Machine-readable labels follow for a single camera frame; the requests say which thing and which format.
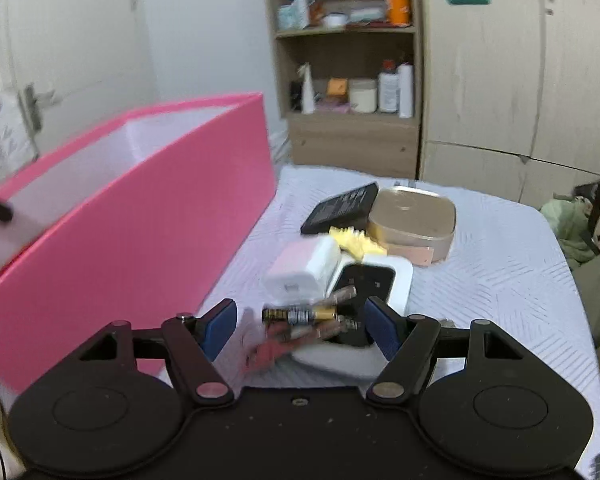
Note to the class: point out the black bottle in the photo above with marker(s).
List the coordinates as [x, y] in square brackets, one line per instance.
[295, 95]

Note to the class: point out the yellow starfish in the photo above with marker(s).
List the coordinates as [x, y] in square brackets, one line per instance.
[355, 245]

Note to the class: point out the pink cardboard box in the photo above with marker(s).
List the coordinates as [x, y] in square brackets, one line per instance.
[155, 220]

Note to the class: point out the gold square box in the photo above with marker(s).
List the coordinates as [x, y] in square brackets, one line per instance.
[410, 215]

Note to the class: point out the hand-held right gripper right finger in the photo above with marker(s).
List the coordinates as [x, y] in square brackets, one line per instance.
[382, 330]

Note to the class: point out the light wooden wardrobe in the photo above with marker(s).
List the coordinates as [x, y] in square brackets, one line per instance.
[480, 85]

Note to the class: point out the white labelled bottle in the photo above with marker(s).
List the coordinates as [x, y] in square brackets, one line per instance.
[388, 90]

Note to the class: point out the white charger adapter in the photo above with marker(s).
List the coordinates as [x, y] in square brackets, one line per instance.
[300, 270]

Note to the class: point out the grey hair tool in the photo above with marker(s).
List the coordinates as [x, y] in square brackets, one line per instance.
[365, 14]

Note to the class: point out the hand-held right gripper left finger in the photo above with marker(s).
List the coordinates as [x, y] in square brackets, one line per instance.
[217, 330]

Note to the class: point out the small orange box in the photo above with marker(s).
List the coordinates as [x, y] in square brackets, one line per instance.
[337, 87]

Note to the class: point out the wooden shelf unit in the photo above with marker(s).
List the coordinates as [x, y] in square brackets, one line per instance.
[350, 145]

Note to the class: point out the white portable router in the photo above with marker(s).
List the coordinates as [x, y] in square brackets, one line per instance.
[365, 275]

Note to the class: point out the red slender object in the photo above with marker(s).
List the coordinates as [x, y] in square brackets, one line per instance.
[267, 352]

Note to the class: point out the white tall tube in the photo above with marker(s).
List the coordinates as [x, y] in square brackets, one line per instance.
[405, 92]

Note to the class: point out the black flat device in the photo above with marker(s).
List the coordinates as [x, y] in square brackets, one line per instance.
[337, 207]

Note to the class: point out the pink flat packet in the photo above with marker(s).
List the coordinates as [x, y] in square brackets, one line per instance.
[332, 105]

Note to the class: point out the white spray bottle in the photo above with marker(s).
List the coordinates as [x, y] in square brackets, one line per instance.
[307, 92]

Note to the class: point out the orange paper cup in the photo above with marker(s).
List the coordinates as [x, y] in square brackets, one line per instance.
[397, 7]

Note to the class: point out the white jar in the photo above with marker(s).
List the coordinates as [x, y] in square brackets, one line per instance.
[363, 97]

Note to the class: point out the white door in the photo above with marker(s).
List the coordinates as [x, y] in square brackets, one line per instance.
[80, 35]

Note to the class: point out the light green cloth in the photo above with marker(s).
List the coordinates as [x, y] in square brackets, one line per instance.
[570, 225]

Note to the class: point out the white quilted cover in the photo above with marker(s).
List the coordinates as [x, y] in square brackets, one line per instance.
[505, 285]

